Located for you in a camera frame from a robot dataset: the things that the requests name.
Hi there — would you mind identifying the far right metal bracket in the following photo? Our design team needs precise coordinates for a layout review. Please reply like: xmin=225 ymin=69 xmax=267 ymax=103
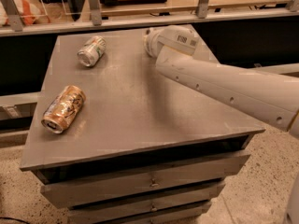
xmin=287 ymin=0 xmax=299 ymax=12

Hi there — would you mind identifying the grey drawer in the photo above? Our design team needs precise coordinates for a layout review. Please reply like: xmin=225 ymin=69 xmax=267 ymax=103
xmin=99 ymin=201 xmax=211 ymax=224
xmin=69 ymin=180 xmax=225 ymax=224
xmin=41 ymin=150 xmax=249 ymax=208

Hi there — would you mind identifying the grey drawer cabinet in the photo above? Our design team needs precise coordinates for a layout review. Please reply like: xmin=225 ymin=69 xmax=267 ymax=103
xmin=19 ymin=24 xmax=266 ymax=224

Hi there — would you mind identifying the metal rail bracket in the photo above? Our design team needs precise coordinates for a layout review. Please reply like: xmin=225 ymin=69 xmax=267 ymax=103
xmin=195 ymin=0 xmax=209 ymax=19
xmin=88 ymin=0 xmax=102 ymax=26
xmin=0 ymin=0 xmax=24 ymax=32

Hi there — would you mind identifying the clear acrylic panel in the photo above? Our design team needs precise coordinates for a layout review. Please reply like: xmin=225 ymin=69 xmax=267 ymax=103
xmin=35 ymin=0 xmax=107 ymax=16

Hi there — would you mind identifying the left metal rail bracket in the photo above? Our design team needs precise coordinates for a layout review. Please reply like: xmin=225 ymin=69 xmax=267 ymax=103
xmin=0 ymin=0 xmax=24 ymax=32

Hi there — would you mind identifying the right metal rail bracket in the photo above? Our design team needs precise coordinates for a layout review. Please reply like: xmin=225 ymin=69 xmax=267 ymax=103
xmin=195 ymin=0 xmax=209 ymax=19

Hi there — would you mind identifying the middle grey drawer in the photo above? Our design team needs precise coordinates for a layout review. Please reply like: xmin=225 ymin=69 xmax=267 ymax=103
xmin=69 ymin=180 xmax=225 ymax=224

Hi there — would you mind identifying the orange white bag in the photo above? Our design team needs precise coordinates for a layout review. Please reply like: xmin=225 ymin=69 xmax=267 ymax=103
xmin=0 ymin=0 xmax=50 ymax=26

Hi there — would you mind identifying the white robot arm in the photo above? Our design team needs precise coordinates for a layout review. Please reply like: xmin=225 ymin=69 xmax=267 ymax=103
xmin=143 ymin=25 xmax=299 ymax=139

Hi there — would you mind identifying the bottom grey drawer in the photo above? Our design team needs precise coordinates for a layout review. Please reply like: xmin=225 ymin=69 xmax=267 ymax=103
xmin=99 ymin=201 xmax=211 ymax=224

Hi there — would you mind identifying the middle metal rail bracket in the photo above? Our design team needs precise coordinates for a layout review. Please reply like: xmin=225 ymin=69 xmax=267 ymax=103
xmin=88 ymin=0 xmax=102 ymax=26

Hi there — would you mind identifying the top grey drawer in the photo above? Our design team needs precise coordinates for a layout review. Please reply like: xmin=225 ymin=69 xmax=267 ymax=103
xmin=41 ymin=150 xmax=249 ymax=208

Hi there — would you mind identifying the orange gold soda can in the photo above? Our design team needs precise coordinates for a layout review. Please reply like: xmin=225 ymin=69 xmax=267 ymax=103
xmin=41 ymin=85 xmax=86 ymax=133

